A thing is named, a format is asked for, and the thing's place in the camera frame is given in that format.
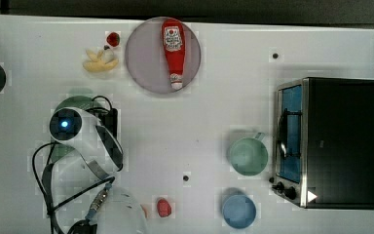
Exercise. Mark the red toy fruit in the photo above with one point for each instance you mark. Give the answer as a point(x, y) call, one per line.
point(163, 208)

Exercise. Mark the blue plastic cup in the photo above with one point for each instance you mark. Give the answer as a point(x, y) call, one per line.
point(238, 209)

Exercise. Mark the red toy strawberry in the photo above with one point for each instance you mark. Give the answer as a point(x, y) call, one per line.
point(113, 39)

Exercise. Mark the silver toaster oven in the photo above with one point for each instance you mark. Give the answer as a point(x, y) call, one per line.
point(324, 143)

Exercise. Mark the grey round plate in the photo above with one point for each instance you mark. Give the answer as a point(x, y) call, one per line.
point(145, 57)

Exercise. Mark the green plastic cup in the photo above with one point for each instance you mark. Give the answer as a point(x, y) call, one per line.
point(249, 155)

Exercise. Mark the yellow banana peel toy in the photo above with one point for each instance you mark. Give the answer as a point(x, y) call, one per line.
point(101, 61)

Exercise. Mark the red ketchup bottle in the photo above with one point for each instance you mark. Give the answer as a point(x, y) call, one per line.
point(173, 38)

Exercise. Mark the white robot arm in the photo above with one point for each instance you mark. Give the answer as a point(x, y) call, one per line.
point(81, 194)

